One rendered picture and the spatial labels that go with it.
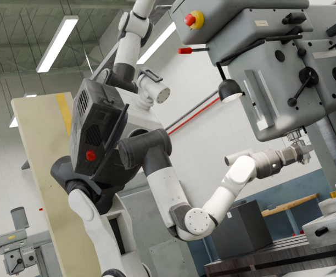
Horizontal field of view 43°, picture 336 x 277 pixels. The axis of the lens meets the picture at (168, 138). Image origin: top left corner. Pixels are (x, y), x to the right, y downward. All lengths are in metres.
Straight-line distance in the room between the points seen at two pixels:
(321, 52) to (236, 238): 0.79
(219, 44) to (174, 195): 0.59
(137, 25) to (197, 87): 6.52
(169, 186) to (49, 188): 1.67
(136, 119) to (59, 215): 1.53
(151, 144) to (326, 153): 0.88
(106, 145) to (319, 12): 0.97
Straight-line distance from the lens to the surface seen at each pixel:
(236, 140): 7.71
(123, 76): 1.70
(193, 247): 8.83
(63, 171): 1.72
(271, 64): 1.47
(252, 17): 1.48
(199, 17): 1.47
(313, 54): 1.62
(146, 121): 1.44
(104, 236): 1.61
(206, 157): 8.40
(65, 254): 2.82
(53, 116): 3.05
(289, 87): 1.46
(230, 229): 1.82
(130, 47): 1.77
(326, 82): 1.60
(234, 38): 1.51
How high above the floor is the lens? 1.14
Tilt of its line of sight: 11 degrees up
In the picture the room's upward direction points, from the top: 20 degrees counter-clockwise
